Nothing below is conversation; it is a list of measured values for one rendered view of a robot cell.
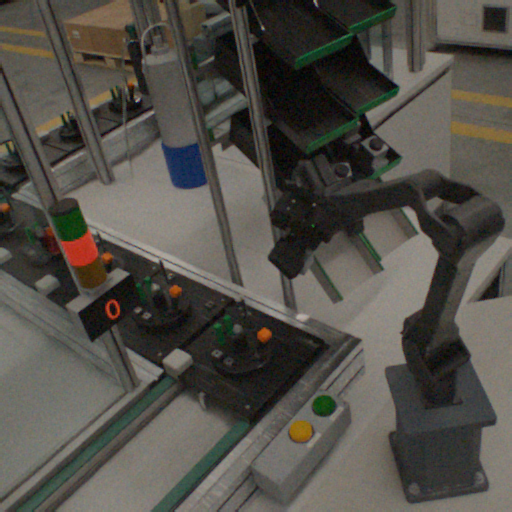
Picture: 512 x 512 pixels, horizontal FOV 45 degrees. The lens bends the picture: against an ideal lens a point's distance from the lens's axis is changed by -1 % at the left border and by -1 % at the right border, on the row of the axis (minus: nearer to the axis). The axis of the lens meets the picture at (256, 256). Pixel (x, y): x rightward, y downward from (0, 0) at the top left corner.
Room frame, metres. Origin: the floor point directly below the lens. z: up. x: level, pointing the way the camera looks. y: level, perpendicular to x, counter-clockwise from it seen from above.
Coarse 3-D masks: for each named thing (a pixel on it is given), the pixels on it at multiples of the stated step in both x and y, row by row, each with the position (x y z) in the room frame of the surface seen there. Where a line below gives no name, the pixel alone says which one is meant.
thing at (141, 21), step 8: (128, 0) 2.25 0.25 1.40; (136, 0) 2.23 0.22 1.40; (136, 8) 2.23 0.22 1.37; (144, 8) 2.24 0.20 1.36; (136, 16) 2.24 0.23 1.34; (144, 16) 2.24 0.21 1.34; (160, 16) 2.28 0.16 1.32; (136, 24) 2.25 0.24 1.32; (144, 24) 2.23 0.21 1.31; (136, 32) 2.26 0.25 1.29; (152, 32) 2.25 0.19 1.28; (160, 32) 2.27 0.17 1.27; (144, 40) 2.23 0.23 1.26; (152, 40) 2.24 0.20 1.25
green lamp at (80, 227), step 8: (80, 208) 0.89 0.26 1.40; (56, 216) 0.87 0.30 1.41; (64, 216) 0.86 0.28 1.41; (72, 216) 0.87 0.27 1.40; (80, 216) 0.88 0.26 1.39; (56, 224) 0.87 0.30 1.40; (64, 224) 0.86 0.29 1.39; (72, 224) 0.86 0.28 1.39; (80, 224) 0.87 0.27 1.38; (64, 232) 0.86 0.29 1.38; (72, 232) 0.86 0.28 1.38; (80, 232) 0.87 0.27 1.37; (64, 240) 0.87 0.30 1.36; (72, 240) 0.86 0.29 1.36
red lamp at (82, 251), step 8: (88, 232) 0.88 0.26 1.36; (80, 240) 0.87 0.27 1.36; (88, 240) 0.87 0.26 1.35; (64, 248) 0.87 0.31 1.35; (72, 248) 0.86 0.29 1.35; (80, 248) 0.86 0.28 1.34; (88, 248) 0.87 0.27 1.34; (96, 248) 0.89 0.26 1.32; (72, 256) 0.86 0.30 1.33; (80, 256) 0.86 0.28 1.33; (88, 256) 0.87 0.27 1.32; (96, 256) 0.88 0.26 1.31; (80, 264) 0.86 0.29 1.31
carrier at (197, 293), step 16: (160, 272) 1.27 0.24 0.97; (176, 272) 1.25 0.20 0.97; (144, 288) 1.21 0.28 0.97; (160, 288) 1.18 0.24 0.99; (192, 288) 1.18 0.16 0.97; (208, 288) 1.16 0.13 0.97; (144, 304) 1.13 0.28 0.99; (160, 304) 1.10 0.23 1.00; (192, 304) 1.11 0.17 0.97; (224, 304) 1.09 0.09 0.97; (128, 320) 1.11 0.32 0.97; (144, 320) 1.07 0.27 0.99; (160, 320) 1.06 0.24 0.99; (176, 320) 1.05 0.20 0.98; (192, 320) 1.06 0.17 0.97; (208, 320) 1.05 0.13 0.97; (128, 336) 1.05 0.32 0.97; (144, 336) 1.04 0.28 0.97; (160, 336) 1.03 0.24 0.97; (176, 336) 1.02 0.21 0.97; (192, 336) 1.01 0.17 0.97; (144, 352) 0.99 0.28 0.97; (160, 352) 0.98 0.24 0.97; (160, 368) 0.95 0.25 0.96
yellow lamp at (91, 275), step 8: (72, 264) 0.87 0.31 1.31; (88, 264) 0.86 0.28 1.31; (96, 264) 0.87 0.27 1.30; (80, 272) 0.86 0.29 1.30; (88, 272) 0.86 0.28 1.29; (96, 272) 0.87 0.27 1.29; (104, 272) 0.88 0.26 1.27; (80, 280) 0.87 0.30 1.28; (88, 280) 0.86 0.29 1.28; (96, 280) 0.86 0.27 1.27; (104, 280) 0.87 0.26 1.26; (88, 288) 0.86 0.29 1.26
